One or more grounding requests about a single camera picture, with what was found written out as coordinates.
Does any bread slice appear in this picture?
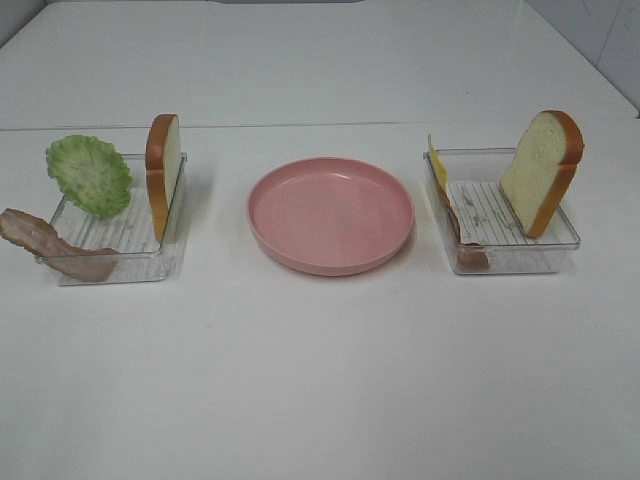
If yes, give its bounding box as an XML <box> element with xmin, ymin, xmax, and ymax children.
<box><xmin>145</xmin><ymin>114</ymin><xmax>181</xmax><ymax>242</ymax></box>
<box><xmin>500</xmin><ymin>110</ymin><xmax>584</xmax><ymax>238</ymax></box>

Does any green lettuce leaf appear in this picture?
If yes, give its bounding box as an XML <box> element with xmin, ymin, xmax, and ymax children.
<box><xmin>45</xmin><ymin>134</ymin><xmax>133</xmax><ymax>219</ymax></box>

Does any left clear plastic tray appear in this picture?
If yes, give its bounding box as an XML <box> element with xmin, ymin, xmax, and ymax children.
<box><xmin>35</xmin><ymin>154</ymin><xmax>189</xmax><ymax>285</ymax></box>

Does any pink round plate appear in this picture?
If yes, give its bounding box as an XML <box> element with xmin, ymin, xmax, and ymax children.
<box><xmin>247</xmin><ymin>157</ymin><xmax>415</xmax><ymax>276</ymax></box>

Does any yellow cheese slice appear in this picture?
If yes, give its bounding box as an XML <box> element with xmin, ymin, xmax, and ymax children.
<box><xmin>427</xmin><ymin>134</ymin><xmax>451</xmax><ymax>208</ymax></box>

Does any clear plastic tray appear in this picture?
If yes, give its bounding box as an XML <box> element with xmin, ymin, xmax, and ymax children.
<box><xmin>35</xmin><ymin>154</ymin><xmax>189</xmax><ymax>285</ymax></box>
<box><xmin>423</xmin><ymin>148</ymin><xmax>580</xmax><ymax>275</ymax></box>

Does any bacon strip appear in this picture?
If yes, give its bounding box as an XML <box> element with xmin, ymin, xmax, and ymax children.
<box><xmin>438</xmin><ymin>186</ymin><xmax>489</xmax><ymax>271</ymax></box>
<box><xmin>1</xmin><ymin>208</ymin><xmax>118</xmax><ymax>283</ymax></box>

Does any right clear plastic tray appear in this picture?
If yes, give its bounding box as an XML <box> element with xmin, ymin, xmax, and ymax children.
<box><xmin>423</xmin><ymin>148</ymin><xmax>580</xmax><ymax>275</ymax></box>

